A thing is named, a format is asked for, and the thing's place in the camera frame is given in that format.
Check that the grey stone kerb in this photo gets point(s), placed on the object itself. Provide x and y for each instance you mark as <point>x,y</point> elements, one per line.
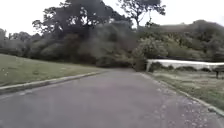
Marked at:
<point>40,83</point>

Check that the flat grass verge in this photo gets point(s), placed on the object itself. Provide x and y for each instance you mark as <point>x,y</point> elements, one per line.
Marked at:
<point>200,86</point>

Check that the long white wall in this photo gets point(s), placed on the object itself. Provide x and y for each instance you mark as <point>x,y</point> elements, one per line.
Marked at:
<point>180,64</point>

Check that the dark bench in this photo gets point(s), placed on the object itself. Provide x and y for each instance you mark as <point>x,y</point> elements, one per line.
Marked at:
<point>218,70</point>

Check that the grey asphalt road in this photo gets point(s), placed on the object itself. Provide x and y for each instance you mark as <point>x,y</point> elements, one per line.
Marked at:
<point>106,103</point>

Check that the wood of dark trees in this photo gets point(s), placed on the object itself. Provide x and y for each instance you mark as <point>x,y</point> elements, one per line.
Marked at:
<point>100,40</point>

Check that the pale stone kerb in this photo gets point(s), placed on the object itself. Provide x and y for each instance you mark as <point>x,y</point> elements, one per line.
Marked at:
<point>200,102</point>

